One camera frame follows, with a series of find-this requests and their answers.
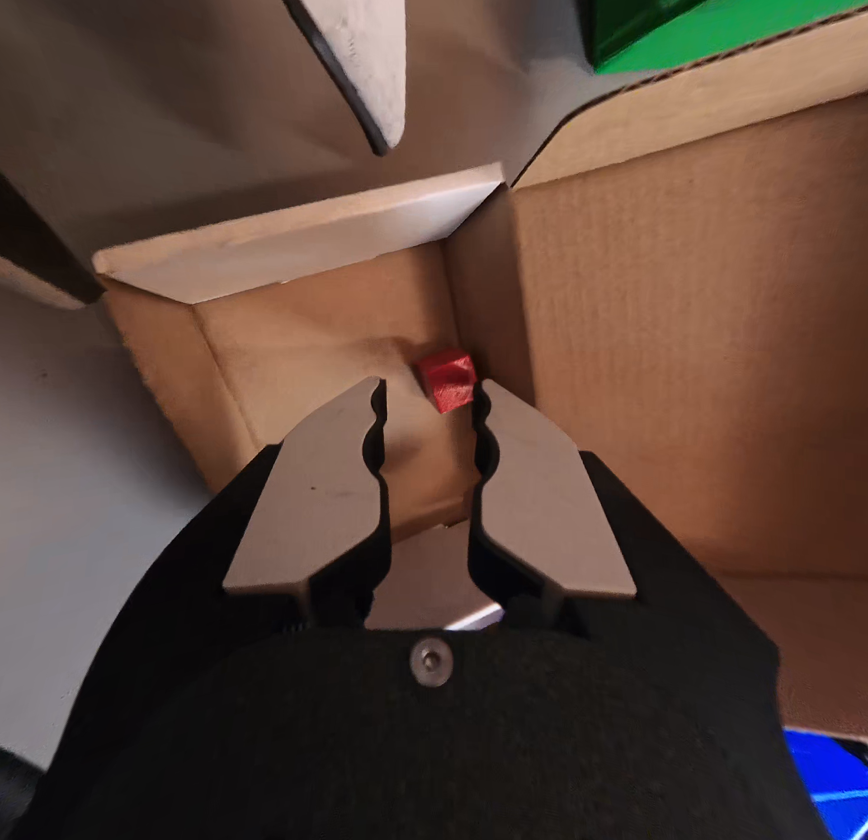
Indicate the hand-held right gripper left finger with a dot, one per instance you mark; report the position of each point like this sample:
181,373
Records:
312,508

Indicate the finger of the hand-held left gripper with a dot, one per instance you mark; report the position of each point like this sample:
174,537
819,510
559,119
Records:
359,26
34,281

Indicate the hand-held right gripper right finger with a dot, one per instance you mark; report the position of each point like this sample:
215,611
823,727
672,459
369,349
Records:
549,514

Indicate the red wooden block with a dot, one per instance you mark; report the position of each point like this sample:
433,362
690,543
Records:
447,379

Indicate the white cardboard box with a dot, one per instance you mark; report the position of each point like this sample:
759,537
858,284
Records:
678,311

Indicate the green plastic bin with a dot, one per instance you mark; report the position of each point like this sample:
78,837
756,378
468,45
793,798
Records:
678,13

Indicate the blue plastic bin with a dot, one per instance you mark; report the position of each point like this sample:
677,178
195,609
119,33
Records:
834,786

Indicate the grey desk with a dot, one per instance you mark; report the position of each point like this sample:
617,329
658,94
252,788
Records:
68,481

